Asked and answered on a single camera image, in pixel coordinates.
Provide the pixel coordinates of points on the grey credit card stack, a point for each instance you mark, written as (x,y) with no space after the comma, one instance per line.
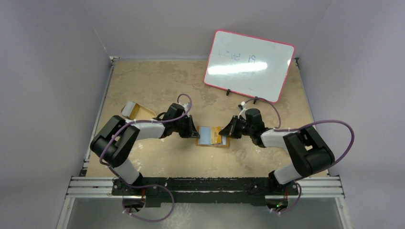
(128,109)

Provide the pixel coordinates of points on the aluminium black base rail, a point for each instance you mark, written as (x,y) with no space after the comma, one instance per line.
(247,190)

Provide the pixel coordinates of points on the gold credit card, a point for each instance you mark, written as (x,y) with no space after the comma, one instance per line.
(215,137)

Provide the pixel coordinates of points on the orange leather card holder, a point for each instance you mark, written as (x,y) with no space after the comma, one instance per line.
(209,137)

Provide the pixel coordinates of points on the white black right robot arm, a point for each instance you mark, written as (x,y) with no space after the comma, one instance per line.
(308,152)

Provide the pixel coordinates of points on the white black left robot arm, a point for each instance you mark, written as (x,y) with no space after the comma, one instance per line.
(115,140)

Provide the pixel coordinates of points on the pink framed whiteboard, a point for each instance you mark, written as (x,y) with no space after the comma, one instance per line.
(248,65)

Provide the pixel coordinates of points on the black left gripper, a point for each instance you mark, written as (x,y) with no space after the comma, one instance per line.
(191,132)

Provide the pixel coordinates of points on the beige oval tray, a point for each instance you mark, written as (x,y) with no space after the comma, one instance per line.
(142,113)

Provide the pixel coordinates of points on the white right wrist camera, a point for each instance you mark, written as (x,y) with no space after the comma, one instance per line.
(243,108)

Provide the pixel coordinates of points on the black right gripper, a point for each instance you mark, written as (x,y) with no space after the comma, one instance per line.
(238,127)

